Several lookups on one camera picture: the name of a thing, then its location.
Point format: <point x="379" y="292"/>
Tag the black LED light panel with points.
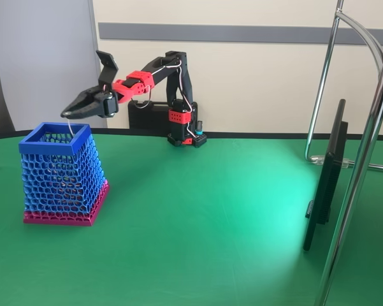
<point x="328" y="178"/>

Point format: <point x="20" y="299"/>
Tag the black teal table clamp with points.
<point x="199" y="127"/>

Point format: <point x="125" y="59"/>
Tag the black plastic carry case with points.
<point x="149" y="114"/>

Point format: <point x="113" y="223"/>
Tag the grey wall rail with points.
<point x="242" y="33"/>

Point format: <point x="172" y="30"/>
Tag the green cloth with black rim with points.
<point x="178" y="223"/>

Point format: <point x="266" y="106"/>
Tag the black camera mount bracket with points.
<point x="107" y="68"/>

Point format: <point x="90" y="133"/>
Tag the thin beige stick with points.
<point x="69" y="127"/>

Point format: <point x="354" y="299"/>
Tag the blue lattice basket magenta base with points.
<point x="44" y="149"/>

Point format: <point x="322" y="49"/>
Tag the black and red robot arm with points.
<point x="186" y="83"/>

